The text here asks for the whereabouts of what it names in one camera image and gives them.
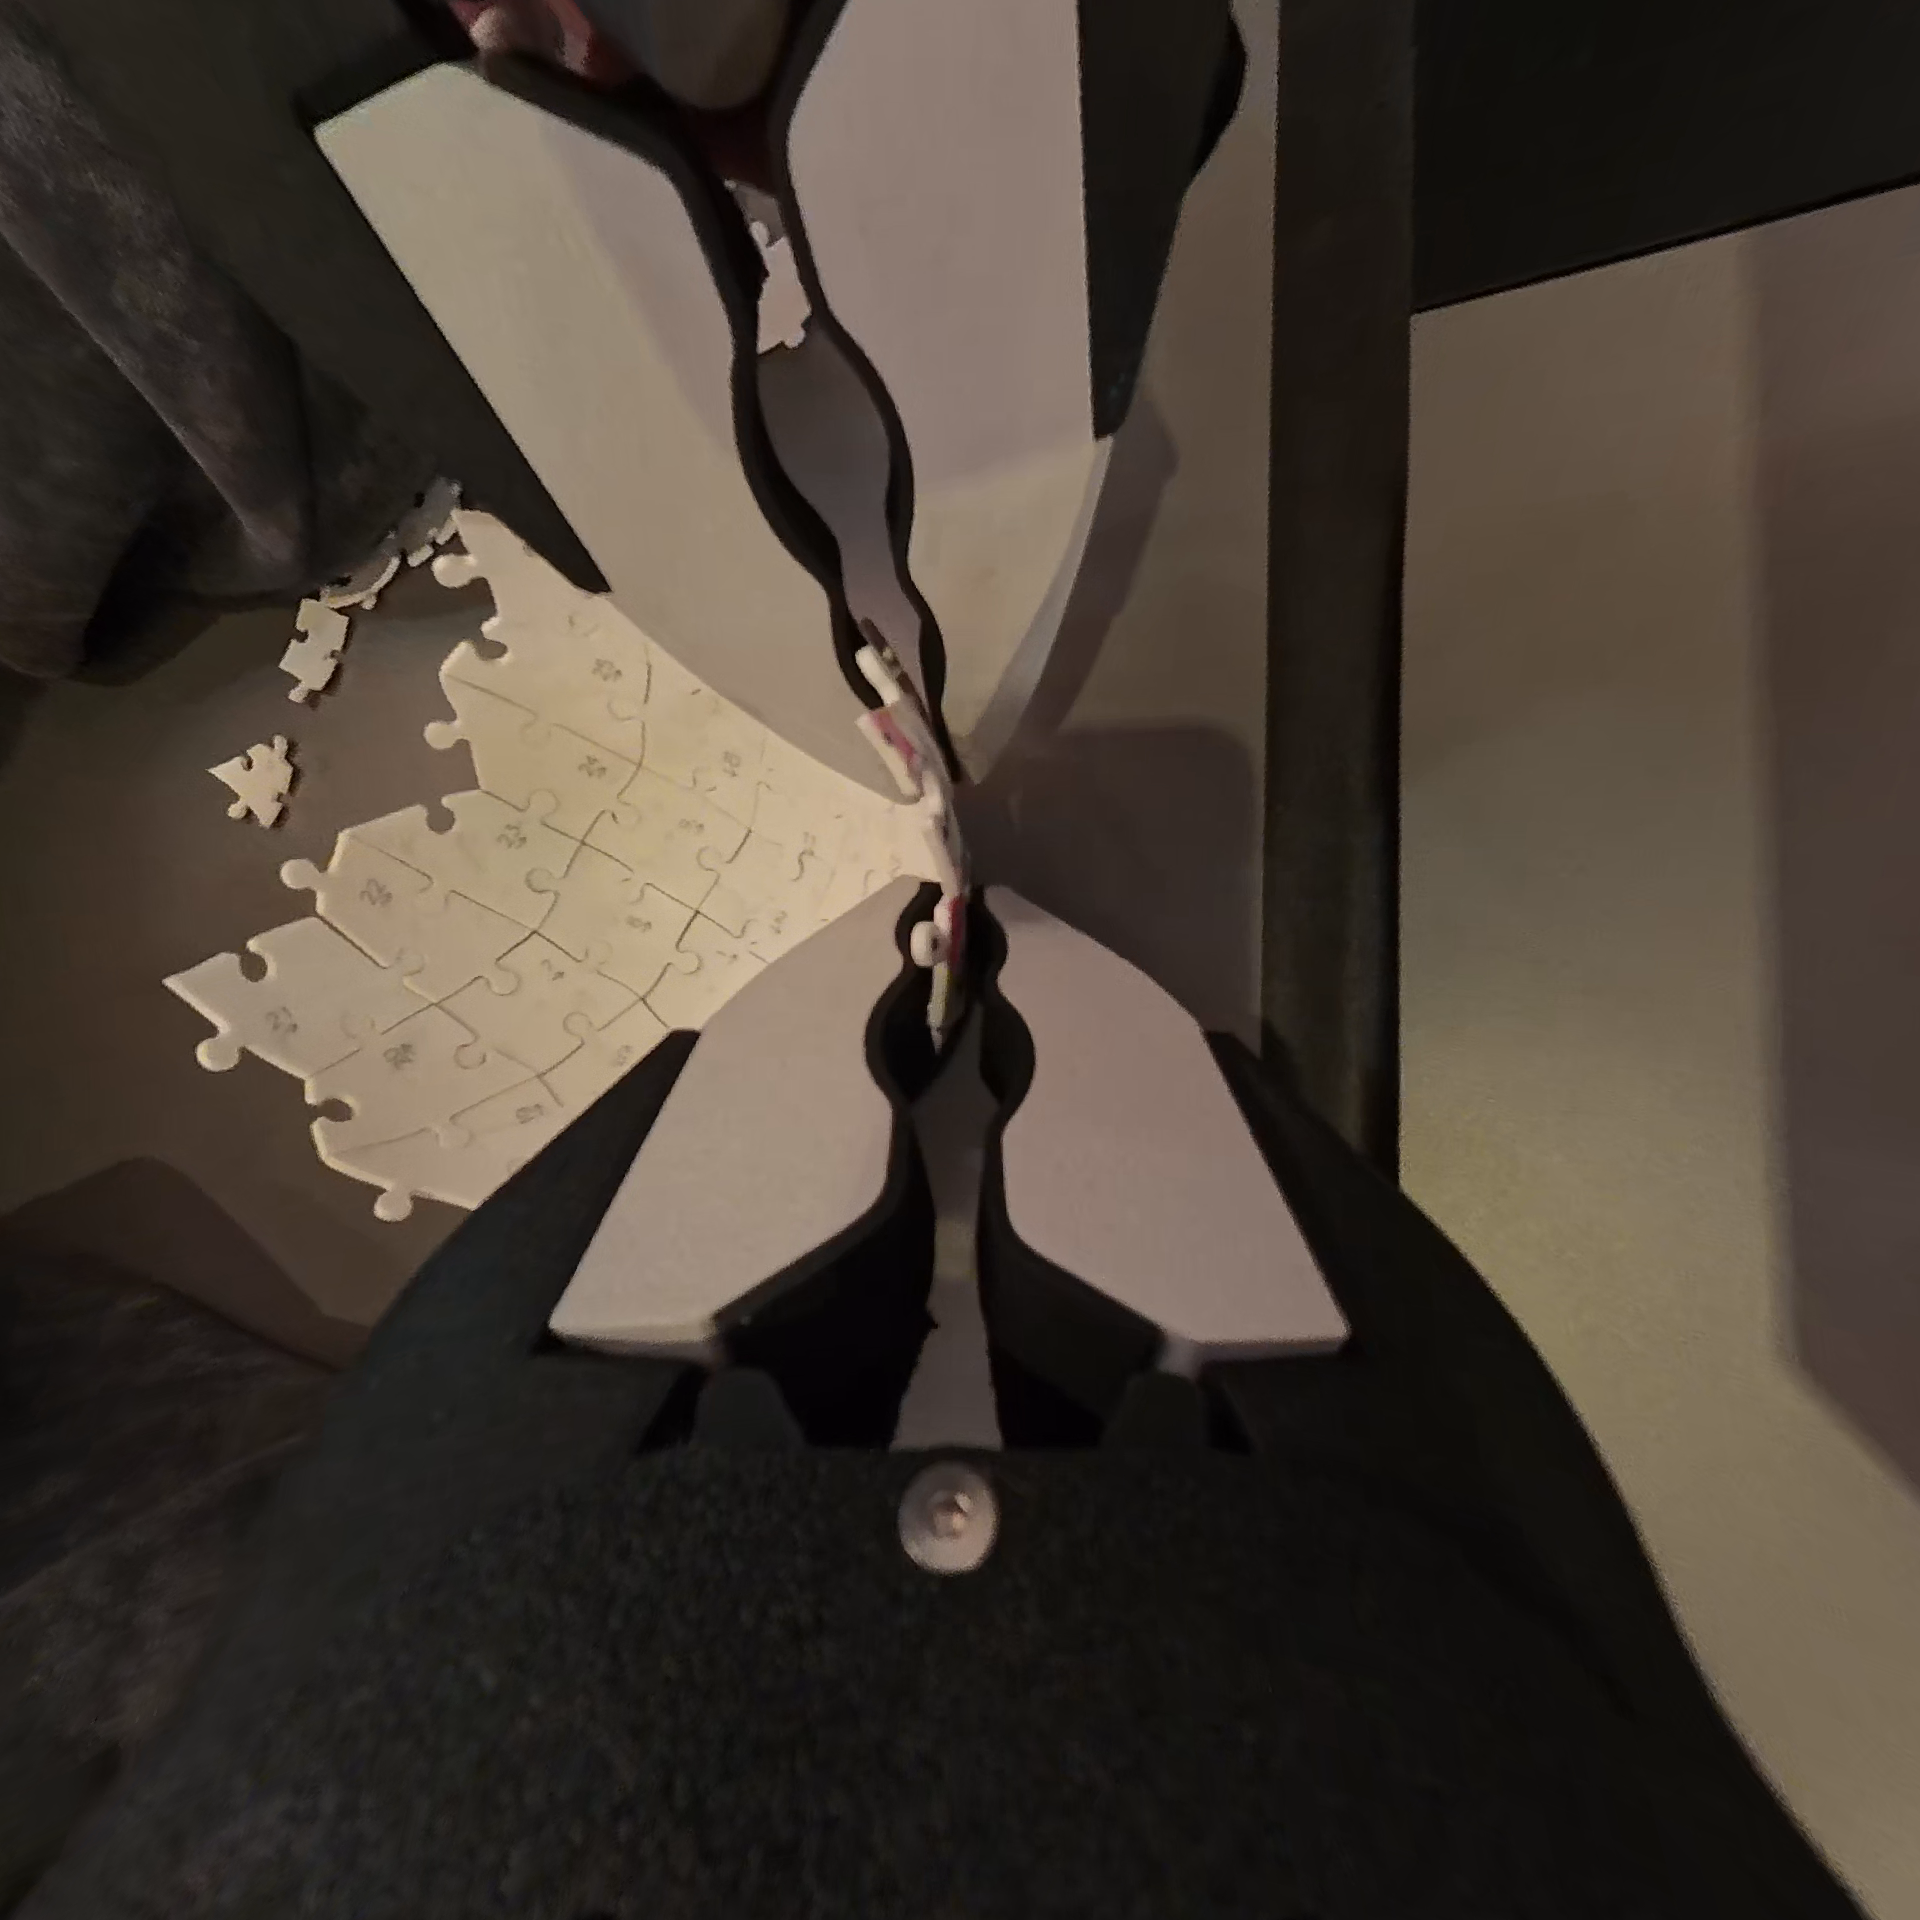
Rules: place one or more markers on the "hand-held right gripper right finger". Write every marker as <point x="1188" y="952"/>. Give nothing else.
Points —
<point x="1169" y="1187"/>

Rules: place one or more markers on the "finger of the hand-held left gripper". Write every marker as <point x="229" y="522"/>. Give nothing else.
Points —
<point x="973" y="271"/>
<point x="569" y="303"/>

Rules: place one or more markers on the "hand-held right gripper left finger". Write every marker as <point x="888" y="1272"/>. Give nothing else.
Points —
<point x="732" y="1187"/>

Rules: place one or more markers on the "partly built white puzzle ball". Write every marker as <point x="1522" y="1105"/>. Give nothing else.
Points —
<point x="543" y="906"/>

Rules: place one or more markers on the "white puzzle piece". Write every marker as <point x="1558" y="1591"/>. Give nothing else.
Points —
<point x="770" y="286"/>
<point x="888" y="710"/>

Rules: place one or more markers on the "person's left hand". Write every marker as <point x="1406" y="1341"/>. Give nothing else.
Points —
<point x="629" y="39"/>

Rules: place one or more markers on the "person's dark clothing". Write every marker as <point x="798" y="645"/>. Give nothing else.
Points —
<point x="184" y="303"/>

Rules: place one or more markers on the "black mat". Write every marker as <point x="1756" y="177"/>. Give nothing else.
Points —
<point x="1681" y="120"/>

